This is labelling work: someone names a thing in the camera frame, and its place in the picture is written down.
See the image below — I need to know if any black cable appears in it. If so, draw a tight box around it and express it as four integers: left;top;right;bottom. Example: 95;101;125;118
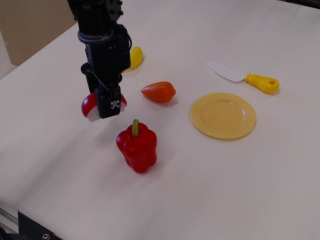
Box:
119;23;133;51

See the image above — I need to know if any yellow plastic plate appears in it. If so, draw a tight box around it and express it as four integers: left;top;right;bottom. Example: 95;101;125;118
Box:
190;92;257;140

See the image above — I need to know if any orange toy carrot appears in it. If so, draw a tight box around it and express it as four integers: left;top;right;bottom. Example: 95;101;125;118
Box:
141;81;176;103

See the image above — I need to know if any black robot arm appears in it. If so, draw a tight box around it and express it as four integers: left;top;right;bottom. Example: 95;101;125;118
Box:
68;0;132;122

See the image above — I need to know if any yellow toy banana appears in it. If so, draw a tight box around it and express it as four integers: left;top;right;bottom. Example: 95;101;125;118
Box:
123;46;144;73

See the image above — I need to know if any toy knife with yellow handle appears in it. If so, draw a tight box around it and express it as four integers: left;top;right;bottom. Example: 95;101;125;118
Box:
208;61;280;94

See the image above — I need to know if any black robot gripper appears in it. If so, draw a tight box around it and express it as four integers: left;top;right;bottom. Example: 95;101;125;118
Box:
80;37;131;119

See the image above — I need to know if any black corner bracket with screw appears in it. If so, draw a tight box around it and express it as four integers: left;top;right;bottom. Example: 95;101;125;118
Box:
17;211;62;240

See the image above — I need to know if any red toy bell pepper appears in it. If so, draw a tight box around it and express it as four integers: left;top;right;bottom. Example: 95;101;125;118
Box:
116;119;158;174

